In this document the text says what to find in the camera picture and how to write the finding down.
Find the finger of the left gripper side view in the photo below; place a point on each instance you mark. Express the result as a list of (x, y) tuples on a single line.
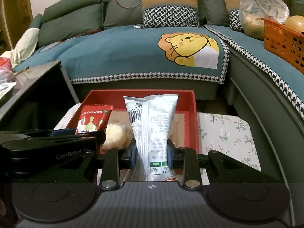
[(64, 133)]

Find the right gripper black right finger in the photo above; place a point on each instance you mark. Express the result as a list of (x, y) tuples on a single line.
[(185, 159)]

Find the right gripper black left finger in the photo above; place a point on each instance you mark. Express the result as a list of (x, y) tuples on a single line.
[(115, 160)]

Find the cream white cloth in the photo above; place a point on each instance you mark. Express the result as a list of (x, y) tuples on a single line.
[(24, 48)]

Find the teal lion sofa cover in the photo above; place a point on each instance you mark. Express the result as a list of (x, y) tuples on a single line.
[(127, 57)]

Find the floral white tablecloth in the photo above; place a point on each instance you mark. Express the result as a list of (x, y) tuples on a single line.
[(228, 134)]

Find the long silver white packet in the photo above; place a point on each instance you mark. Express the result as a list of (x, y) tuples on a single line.
[(151, 120)]

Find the red crown snack packet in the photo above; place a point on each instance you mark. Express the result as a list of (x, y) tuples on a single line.
[(93, 118)]

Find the black side table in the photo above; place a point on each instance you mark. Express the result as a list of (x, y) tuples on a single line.
[(41, 101)]

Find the clear plastic bag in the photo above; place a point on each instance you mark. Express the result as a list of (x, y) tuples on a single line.
[(252, 12)]

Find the houndstooth tan cushion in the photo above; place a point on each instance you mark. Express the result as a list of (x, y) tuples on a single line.
[(169, 7), (233, 9)]

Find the orange plastic basket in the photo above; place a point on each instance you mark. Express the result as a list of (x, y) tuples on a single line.
[(284, 42)]

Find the dark green sofa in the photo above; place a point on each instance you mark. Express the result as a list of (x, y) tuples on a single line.
[(278, 136)]

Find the yellow round fruit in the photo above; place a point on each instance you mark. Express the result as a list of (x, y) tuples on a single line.
[(295, 23)]

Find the red cardboard box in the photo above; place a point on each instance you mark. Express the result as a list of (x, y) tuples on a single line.
[(186, 106)]

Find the clear rice cracker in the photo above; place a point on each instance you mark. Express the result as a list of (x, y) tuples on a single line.
[(117, 135)]

